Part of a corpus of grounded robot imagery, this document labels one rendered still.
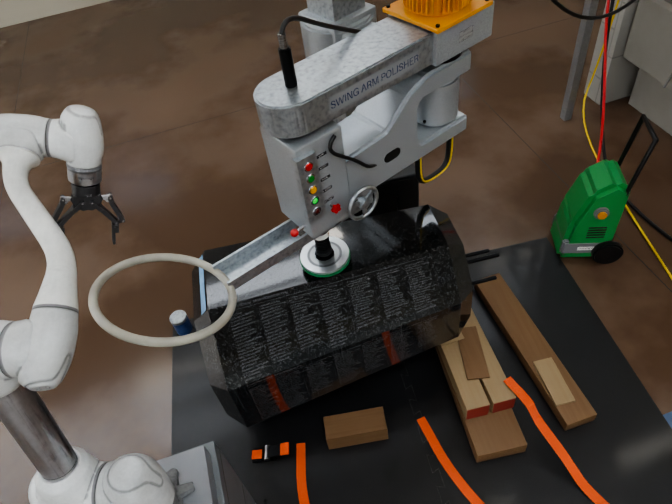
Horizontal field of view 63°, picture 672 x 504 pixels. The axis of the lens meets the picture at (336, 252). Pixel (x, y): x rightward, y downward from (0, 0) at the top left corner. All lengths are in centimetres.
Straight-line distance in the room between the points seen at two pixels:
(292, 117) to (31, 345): 96
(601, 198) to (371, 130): 161
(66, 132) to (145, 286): 233
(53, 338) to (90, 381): 215
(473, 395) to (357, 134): 139
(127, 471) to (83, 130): 95
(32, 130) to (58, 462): 89
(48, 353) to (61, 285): 16
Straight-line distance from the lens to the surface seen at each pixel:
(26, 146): 161
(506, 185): 407
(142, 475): 178
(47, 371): 140
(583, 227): 345
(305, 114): 177
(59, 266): 147
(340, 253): 235
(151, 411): 327
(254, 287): 238
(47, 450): 174
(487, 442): 281
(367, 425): 278
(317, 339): 238
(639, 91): 492
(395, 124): 210
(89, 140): 160
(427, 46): 206
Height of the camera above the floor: 266
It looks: 47 degrees down
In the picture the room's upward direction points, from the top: 10 degrees counter-clockwise
